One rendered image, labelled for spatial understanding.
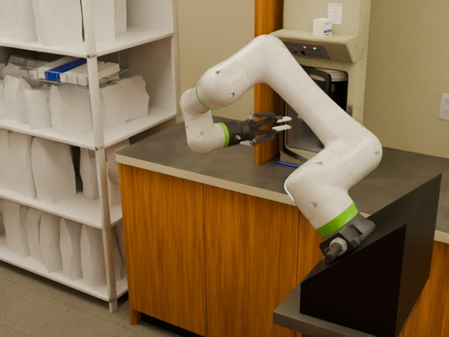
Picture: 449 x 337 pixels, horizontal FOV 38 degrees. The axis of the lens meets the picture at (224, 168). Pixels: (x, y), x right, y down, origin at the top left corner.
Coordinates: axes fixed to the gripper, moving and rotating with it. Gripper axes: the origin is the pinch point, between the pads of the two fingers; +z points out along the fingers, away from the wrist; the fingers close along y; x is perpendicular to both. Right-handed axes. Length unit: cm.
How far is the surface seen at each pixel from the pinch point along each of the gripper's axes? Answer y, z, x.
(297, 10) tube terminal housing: 39.2, 17.2, 16.3
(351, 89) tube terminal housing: 10.8, 28.6, -5.1
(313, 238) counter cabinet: -42.9, 4.6, -16.6
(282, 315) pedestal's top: -26, -50, -74
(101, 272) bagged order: -102, -44, 98
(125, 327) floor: -120, -43, 70
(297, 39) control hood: 30.1, 10.2, 6.0
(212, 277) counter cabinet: -76, -17, 26
